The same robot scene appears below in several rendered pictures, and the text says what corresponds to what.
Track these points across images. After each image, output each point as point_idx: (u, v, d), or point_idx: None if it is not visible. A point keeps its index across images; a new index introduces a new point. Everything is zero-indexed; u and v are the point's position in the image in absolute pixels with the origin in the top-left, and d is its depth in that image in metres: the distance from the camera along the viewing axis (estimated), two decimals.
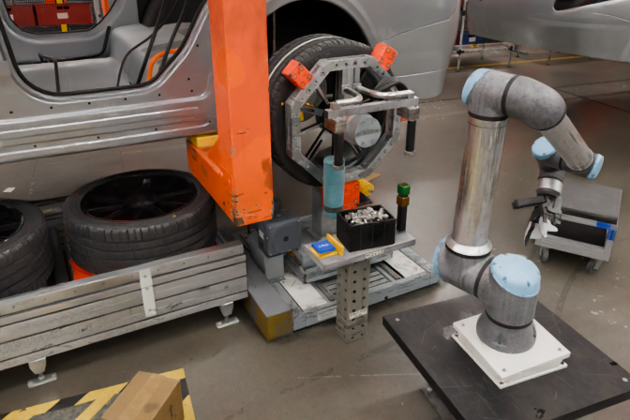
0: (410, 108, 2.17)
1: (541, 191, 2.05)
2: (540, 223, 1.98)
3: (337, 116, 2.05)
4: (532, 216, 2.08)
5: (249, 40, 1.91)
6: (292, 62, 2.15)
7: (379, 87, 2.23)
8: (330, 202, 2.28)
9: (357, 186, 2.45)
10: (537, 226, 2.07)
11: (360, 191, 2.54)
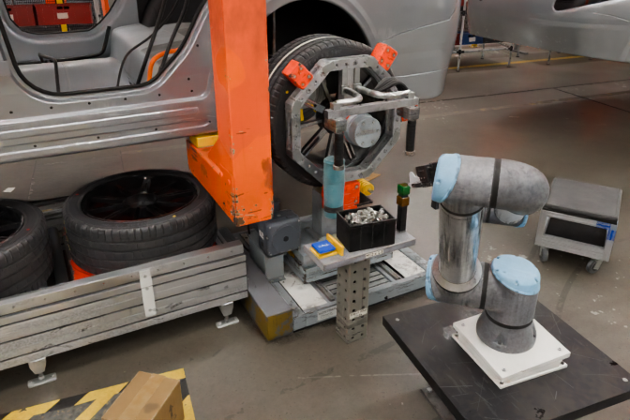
0: (410, 108, 2.17)
1: None
2: None
3: (337, 116, 2.05)
4: (419, 186, 2.02)
5: (249, 40, 1.91)
6: (292, 62, 2.15)
7: (380, 87, 2.23)
8: (330, 202, 2.28)
9: (357, 186, 2.45)
10: (418, 178, 2.05)
11: (360, 191, 2.54)
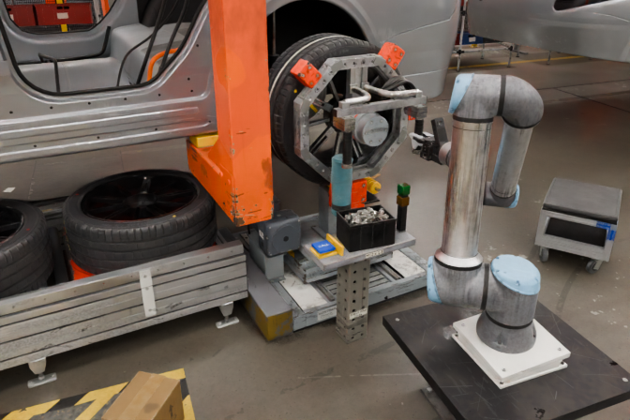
0: (417, 107, 2.18)
1: (442, 144, 2.10)
2: (418, 135, 2.21)
3: (345, 115, 2.06)
4: None
5: (249, 40, 1.91)
6: (300, 61, 2.16)
7: (387, 86, 2.25)
8: (337, 201, 2.30)
9: (365, 184, 2.47)
10: None
11: (367, 189, 2.55)
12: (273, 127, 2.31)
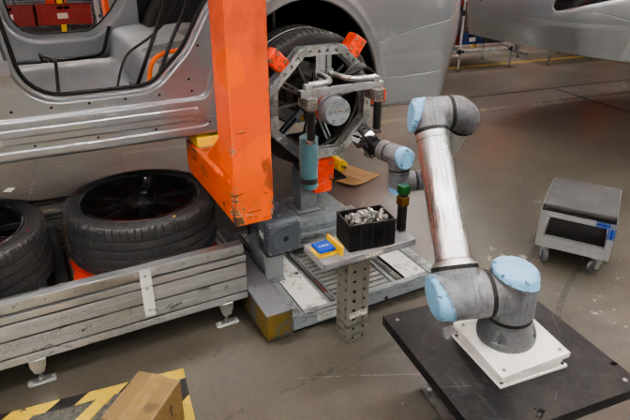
0: (375, 90, 2.43)
1: (375, 146, 2.41)
2: (356, 139, 2.53)
3: (308, 97, 2.31)
4: None
5: (249, 40, 1.91)
6: (270, 49, 2.41)
7: (349, 71, 2.50)
8: (305, 175, 2.54)
9: (331, 162, 2.71)
10: None
11: (335, 167, 2.80)
12: None
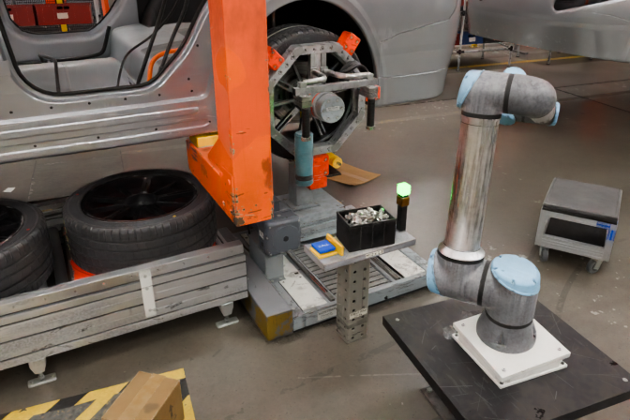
0: (369, 87, 2.47)
1: None
2: None
3: (303, 94, 2.35)
4: None
5: (249, 40, 1.91)
6: None
7: (343, 69, 2.54)
8: (300, 172, 2.59)
9: (326, 158, 2.75)
10: None
11: (330, 164, 2.84)
12: None
